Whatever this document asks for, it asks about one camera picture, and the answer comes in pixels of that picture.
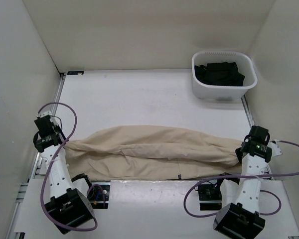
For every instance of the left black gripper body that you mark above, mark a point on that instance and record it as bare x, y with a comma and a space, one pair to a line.
58, 130

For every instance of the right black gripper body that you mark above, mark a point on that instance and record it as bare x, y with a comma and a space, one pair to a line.
239, 154

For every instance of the beige trousers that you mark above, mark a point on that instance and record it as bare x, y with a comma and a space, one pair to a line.
149, 152

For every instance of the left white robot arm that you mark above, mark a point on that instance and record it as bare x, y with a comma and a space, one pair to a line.
63, 200

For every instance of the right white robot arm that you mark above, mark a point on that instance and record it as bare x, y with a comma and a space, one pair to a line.
239, 217

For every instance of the black clothes in basket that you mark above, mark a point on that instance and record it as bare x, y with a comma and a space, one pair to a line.
219, 74

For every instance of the white plastic basket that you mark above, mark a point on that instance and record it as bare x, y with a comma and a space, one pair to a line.
245, 67

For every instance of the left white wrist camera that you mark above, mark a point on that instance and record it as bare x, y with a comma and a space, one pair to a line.
46, 115

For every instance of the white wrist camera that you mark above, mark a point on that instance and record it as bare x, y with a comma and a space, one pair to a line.
46, 115
276, 150

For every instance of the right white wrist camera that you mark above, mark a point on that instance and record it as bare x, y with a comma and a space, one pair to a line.
276, 150

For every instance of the aluminium left rail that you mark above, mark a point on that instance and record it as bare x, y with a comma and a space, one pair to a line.
39, 168

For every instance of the aluminium rail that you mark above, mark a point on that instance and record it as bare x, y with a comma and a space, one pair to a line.
266, 176
39, 168
247, 111

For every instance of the aluminium front rail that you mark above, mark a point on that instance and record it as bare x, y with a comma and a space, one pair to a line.
266, 176

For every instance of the aluminium right rail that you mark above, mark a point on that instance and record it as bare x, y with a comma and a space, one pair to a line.
247, 111

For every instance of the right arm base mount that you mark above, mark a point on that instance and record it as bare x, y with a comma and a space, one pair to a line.
209, 197

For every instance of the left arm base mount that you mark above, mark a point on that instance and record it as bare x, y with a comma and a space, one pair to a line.
99, 194

